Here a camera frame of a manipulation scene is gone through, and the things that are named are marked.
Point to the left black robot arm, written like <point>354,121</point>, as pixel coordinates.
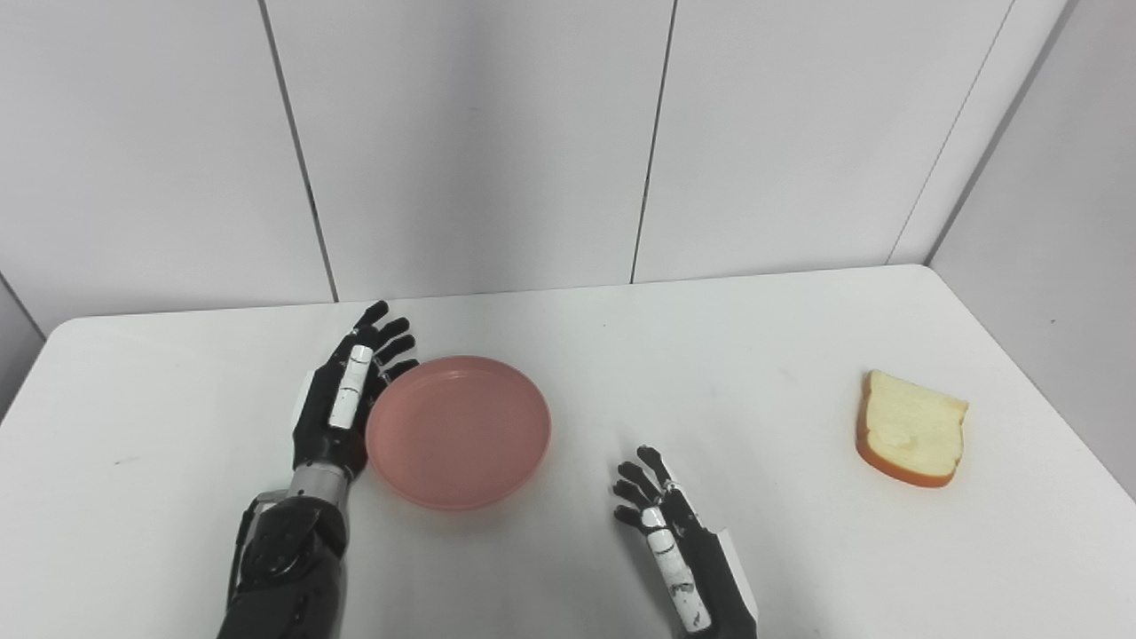
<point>288,568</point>

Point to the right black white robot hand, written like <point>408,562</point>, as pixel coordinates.
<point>701,568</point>

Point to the pink round plate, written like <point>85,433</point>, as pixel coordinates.
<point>457,430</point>

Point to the slice of bread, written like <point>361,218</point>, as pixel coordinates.
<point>914,426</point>

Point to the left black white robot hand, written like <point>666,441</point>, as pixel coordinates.
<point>319,426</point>

